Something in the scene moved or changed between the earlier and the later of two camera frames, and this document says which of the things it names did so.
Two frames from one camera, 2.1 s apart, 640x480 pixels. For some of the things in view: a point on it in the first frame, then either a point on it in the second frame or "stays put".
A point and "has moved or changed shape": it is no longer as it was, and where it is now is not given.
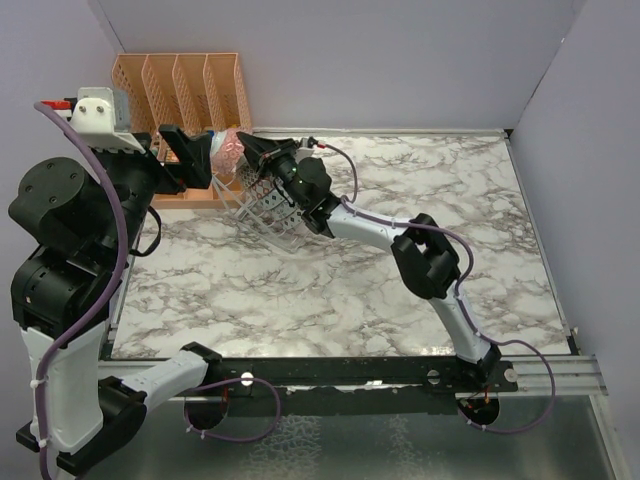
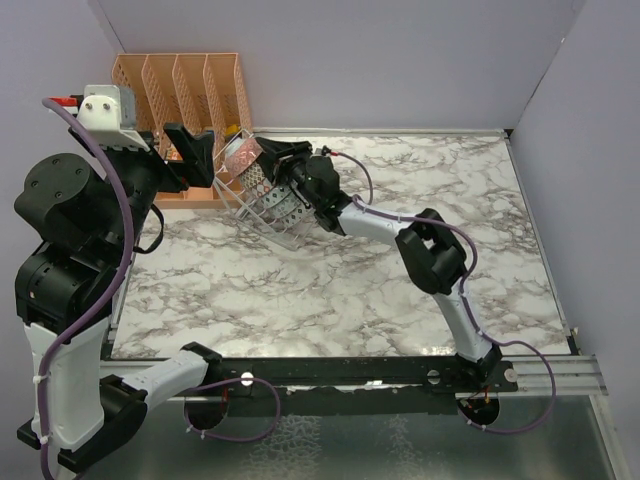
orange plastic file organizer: x=202 y=93 stays put
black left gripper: x=195 y=169 stays put
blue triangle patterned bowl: x=272 y=200 stays put
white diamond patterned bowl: x=292 y=219 has moved or changed shape
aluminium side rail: x=575 y=375 stays put
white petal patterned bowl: x=281 y=210 → x=292 y=217
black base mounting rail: x=351 y=384 stays put
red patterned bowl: x=262 y=187 stays put
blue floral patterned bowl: x=271 y=200 → x=286 y=206
